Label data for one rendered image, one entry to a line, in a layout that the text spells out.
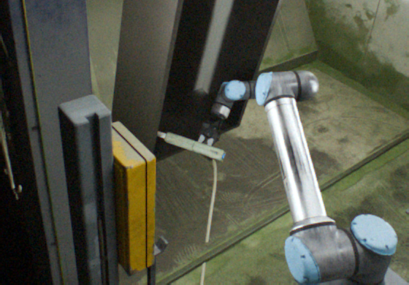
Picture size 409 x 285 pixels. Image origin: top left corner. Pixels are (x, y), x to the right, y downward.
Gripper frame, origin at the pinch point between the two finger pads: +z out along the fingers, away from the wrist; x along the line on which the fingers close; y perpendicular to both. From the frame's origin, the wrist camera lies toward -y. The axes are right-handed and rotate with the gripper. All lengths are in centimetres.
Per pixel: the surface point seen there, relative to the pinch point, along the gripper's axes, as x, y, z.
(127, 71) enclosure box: 36, -33, -18
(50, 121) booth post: -1, -118, 22
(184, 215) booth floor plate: 8, 39, 31
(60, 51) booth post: -3, -129, 7
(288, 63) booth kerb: 13, 149, -114
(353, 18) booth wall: -27, 131, -158
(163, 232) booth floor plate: 12, 29, 42
